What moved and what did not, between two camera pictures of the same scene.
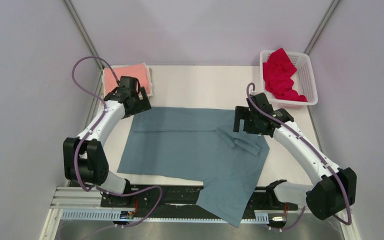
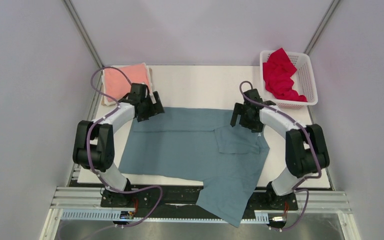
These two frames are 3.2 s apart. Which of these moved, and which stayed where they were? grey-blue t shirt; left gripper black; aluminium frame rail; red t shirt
Moved: left gripper black
Stayed: aluminium frame rail; grey-blue t shirt; red t shirt
